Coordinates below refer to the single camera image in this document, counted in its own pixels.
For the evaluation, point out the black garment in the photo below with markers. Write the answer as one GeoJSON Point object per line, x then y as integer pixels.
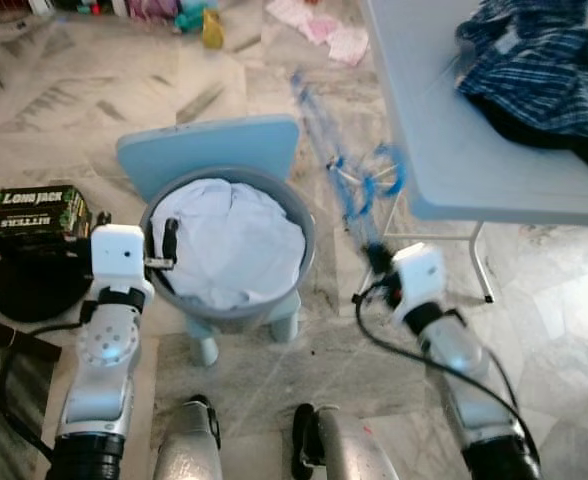
{"type": "Point", "coordinates": [574, 150]}

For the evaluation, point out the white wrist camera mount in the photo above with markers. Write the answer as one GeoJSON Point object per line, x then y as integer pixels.
{"type": "Point", "coordinates": [119, 255]}
{"type": "Point", "coordinates": [419, 280]}

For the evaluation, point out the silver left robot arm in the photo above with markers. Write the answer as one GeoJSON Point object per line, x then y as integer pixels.
{"type": "Point", "coordinates": [104, 345]}

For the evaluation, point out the purple cloth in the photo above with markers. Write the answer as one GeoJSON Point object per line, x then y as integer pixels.
{"type": "Point", "coordinates": [154, 8]}

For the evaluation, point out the blue plaid shirt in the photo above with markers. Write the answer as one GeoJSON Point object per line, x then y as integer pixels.
{"type": "Point", "coordinates": [544, 70]}

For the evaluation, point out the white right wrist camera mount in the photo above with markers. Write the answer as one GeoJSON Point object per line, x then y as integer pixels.
{"type": "Point", "coordinates": [419, 280]}

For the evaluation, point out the blue plastic hanger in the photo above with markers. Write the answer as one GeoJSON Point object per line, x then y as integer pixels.
{"type": "Point", "coordinates": [359, 200]}

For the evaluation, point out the yellow toy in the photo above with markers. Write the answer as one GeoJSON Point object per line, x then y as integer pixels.
{"type": "Point", "coordinates": [212, 30]}

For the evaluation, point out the white shirt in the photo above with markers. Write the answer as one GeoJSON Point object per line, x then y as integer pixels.
{"type": "Point", "coordinates": [234, 240]}

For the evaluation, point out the grey laundry basket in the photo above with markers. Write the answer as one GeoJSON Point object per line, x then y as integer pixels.
{"type": "Point", "coordinates": [244, 310]}

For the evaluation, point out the light blue plastic chair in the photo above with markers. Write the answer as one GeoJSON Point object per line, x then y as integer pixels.
{"type": "Point", "coordinates": [214, 145]}

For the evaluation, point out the silver robot leg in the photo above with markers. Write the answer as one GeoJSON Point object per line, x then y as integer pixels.
{"type": "Point", "coordinates": [359, 455]}
{"type": "Point", "coordinates": [186, 455]}

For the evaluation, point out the black Long Jack box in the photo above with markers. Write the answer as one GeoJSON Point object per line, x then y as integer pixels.
{"type": "Point", "coordinates": [39, 215]}

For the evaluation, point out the silver left robot leg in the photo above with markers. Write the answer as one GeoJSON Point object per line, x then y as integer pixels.
{"type": "Point", "coordinates": [186, 455]}

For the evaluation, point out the pink patterned cloth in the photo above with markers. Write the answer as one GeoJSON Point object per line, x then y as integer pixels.
{"type": "Point", "coordinates": [304, 18]}
{"type": "Point", "coordinates": [349, 48]}

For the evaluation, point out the silver right robot leg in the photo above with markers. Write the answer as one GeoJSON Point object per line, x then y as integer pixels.
{"type": "Point", "coordinates": [359, 455]}

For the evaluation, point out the black pedestal fan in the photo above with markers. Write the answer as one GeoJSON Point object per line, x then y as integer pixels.
{"type": "Point", "coordinates": [34, 285]}

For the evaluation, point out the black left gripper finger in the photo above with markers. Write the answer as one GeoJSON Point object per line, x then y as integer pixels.
{"type": "Point", "coordinates": [170, 240]}

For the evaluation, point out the teal toy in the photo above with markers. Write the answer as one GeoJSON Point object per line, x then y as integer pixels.
{"type": "Point", "coordinates": [191, 15]}

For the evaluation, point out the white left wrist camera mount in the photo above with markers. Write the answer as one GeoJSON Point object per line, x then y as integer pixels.
{"type": "Point", "coordinates": [119, 255]}

